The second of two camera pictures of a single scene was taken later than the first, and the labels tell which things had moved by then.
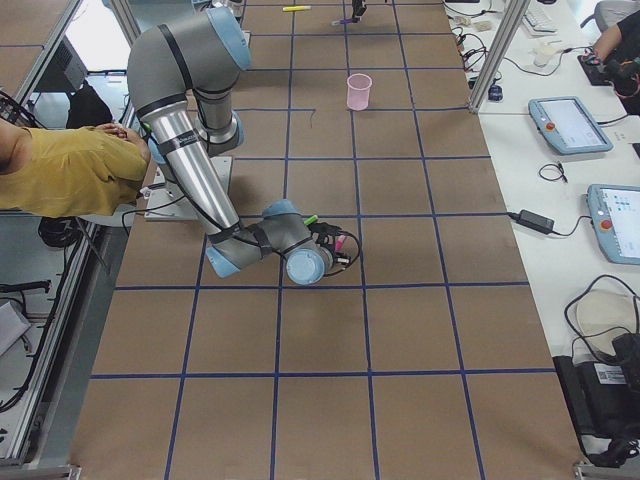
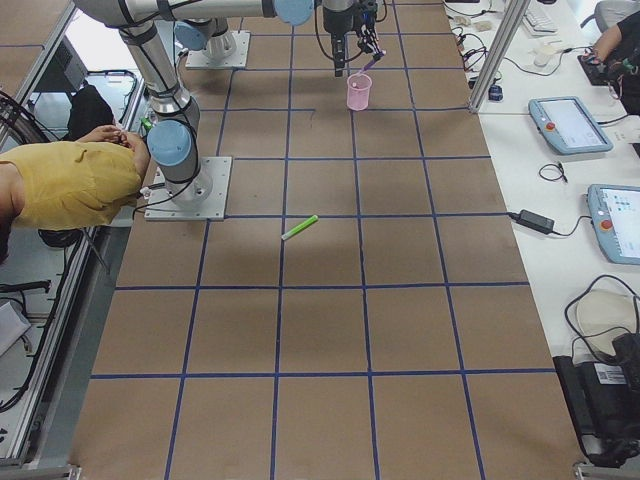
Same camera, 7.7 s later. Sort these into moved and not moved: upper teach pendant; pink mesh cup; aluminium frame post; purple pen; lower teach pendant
Moved: purple pen
Not moved: aluminium frame post; lower teach pendant; upper teach pendant; pink mesh cup
